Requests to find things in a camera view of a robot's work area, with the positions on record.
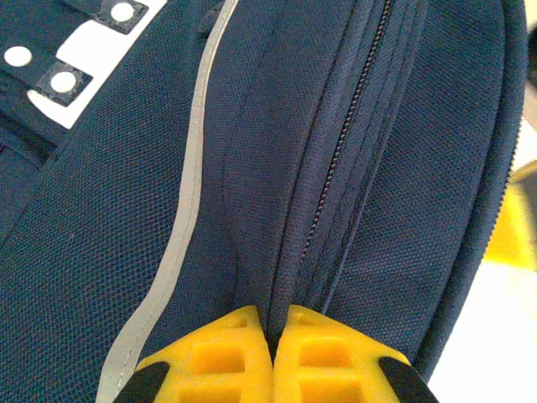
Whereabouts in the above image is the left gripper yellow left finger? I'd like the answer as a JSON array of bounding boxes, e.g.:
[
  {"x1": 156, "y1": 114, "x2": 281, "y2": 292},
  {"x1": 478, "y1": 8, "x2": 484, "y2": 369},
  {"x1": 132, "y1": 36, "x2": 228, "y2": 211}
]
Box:
[{"x1": 123, "y1": 305, "x2": 276, "y2": 403}]

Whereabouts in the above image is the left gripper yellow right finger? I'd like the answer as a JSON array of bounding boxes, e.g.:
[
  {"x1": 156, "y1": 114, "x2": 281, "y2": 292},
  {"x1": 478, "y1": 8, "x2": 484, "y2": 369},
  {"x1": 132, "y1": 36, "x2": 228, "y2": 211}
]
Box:
[{"x1": 274, "y1": 305, "x2": 440, "y2": 403}]

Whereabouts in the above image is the navy blue student backpack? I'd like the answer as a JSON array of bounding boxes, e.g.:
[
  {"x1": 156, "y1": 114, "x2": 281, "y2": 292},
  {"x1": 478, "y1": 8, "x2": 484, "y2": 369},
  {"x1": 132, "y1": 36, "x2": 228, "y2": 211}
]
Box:
[{"x1": 0, "y1": 0, "x2": 530, "y2": 403}]

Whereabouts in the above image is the yellow book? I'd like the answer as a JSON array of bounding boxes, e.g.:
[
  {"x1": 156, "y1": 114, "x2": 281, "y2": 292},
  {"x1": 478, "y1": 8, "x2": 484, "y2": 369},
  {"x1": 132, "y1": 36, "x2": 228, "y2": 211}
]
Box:
[{"x1": 484, "y1": 165, "x2": 537, "y2": 268}]

